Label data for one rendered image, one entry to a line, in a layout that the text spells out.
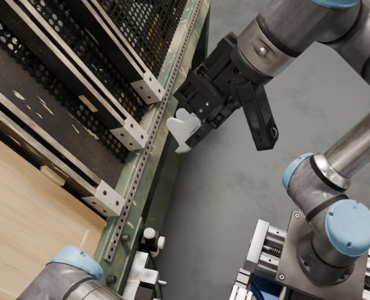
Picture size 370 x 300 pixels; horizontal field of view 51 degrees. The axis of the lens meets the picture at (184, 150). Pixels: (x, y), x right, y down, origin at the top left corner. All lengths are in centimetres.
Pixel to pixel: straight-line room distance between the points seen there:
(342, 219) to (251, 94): 49
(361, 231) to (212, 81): 55
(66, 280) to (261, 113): 35
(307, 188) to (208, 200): 140
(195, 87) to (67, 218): 76
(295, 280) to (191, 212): 127
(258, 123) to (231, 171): 190
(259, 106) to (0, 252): 77
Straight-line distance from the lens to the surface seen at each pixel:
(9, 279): 111
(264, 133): 57
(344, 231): 95
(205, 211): 231
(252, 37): 51
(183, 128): 60
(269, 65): 51
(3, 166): 110
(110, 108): 132
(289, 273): 112
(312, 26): 49
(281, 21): 49
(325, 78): 313
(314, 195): 99
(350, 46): 55
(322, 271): 109
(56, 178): 117
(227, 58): 54
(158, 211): 211
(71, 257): 60
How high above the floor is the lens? 207
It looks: 55 degrees down
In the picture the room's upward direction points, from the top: straight up
